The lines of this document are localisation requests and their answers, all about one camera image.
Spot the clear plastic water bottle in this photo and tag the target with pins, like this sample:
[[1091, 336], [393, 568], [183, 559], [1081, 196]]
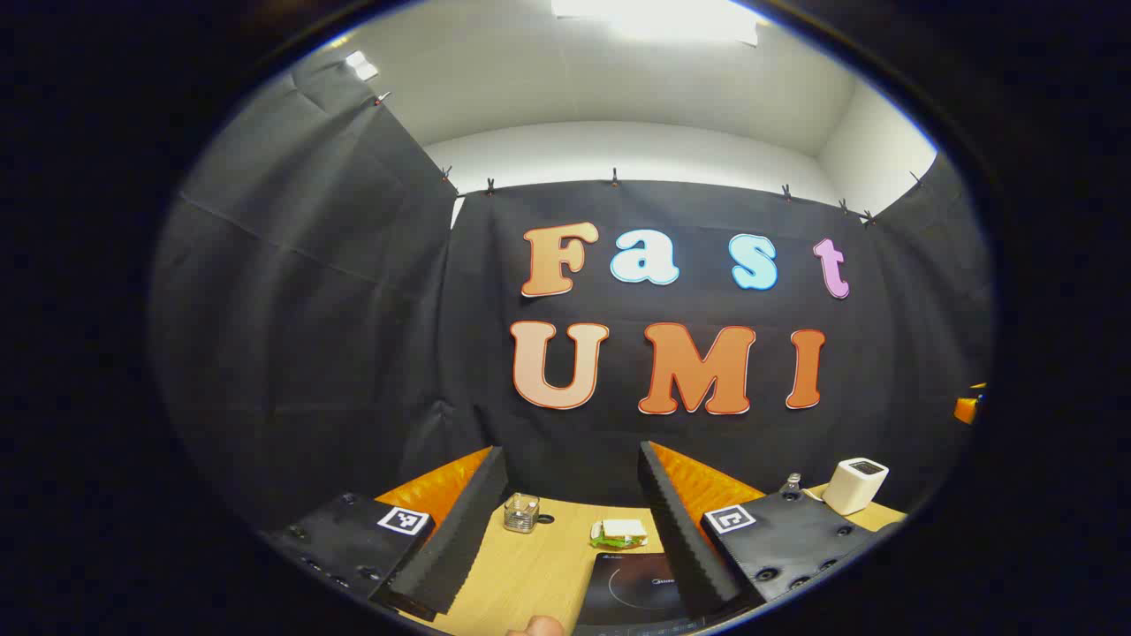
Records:
[[793, 483]]

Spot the black backdrop cloth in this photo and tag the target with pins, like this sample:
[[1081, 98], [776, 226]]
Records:
[[353, 353]]

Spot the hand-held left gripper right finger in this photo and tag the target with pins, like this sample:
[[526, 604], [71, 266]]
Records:
[[680, 539]]

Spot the black induction cooktop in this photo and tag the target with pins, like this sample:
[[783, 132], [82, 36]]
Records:
[[632, 587]]

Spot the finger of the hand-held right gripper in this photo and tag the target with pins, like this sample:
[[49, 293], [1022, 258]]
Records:
[[968, 406]]

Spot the white toaster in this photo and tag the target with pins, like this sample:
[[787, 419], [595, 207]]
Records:
[[853, 486]]

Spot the ceiling light panel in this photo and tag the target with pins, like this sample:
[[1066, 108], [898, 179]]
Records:
[[663, 16], [360, 64]]

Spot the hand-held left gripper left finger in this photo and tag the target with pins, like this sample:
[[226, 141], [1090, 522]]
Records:
[[459, 539]]

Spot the sandwich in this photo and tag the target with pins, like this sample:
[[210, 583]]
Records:
[[621, 530]]

